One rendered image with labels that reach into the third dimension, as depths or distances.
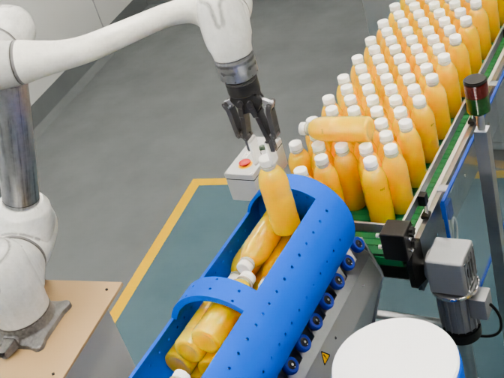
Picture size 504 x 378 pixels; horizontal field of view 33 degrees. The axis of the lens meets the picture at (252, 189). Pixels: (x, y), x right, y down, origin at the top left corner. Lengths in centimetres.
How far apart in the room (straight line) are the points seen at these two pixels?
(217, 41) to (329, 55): 377
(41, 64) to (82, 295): 77
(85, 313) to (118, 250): 204
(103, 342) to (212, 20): 104
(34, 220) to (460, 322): 123
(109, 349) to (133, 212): 221
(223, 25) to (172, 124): 353
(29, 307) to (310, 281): 76
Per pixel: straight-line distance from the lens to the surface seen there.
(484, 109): 243
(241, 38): 188
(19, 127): 227
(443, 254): 245
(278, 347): 194
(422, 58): 288
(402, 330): 200
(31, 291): 233
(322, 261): 210
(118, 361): 257
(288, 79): 546
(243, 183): 256
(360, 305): 235
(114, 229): 460
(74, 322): 240
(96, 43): 197
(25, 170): 234
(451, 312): 256
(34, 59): 198
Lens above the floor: 243
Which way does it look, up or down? 33 degrees down
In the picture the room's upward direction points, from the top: 18 degrees counter-clockwise
